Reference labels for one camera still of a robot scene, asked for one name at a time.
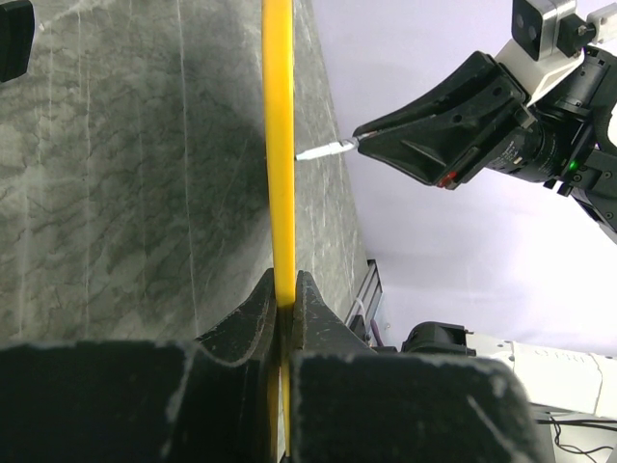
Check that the white green whiteboard marker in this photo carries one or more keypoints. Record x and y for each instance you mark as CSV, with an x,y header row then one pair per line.
x,y
334,148

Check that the aluminium extrusion rail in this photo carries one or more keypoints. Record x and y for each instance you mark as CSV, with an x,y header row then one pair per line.
x,y
362,317

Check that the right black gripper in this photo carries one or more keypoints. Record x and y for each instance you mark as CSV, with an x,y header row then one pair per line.
x,y
439,140

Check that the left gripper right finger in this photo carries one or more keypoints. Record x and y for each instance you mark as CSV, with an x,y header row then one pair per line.
x,y
349,403

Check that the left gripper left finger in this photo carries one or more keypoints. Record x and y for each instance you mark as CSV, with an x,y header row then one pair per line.
x,y
210,399

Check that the yellow framed whiteboard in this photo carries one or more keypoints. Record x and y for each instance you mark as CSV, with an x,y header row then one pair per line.
x,y
278,93

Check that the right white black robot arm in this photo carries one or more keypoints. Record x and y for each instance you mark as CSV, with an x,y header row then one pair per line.
x,y
552,378

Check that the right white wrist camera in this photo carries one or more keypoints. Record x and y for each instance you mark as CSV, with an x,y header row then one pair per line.
x,y
547,42

